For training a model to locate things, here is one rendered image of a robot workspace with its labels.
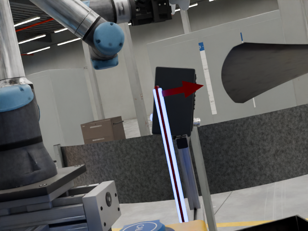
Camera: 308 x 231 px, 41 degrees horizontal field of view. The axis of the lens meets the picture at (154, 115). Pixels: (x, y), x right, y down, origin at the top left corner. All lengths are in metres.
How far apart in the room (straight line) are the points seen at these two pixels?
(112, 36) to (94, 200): 0.39
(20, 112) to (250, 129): 1.62
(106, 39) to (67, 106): 9.52
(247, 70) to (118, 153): 2.02
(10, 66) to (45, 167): 0.30
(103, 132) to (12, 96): 6.37
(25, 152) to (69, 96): 9.69
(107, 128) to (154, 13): 6.14
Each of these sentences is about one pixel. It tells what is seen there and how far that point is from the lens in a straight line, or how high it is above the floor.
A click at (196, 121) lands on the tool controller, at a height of 1.08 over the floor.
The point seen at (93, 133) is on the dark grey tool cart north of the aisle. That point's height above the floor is 0.70.
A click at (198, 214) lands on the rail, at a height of 0.86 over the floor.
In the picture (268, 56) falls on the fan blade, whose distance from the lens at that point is 0.51.
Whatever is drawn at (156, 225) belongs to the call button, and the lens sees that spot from 0.33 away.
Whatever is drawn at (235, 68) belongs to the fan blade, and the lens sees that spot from 0.54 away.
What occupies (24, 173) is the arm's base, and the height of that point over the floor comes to 1.06.
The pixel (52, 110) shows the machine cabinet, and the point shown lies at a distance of 10.25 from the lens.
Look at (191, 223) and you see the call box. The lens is 0.35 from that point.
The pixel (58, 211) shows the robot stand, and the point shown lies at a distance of 0.95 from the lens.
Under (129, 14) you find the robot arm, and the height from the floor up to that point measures 1.41.
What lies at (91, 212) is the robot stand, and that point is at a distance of 0.92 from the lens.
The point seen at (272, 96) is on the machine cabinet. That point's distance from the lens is 6.63.
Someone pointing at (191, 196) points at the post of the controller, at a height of 0.89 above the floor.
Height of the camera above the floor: 1.18
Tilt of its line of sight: 3 degrees down
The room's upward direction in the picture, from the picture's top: 11 degrees counter-clockwise
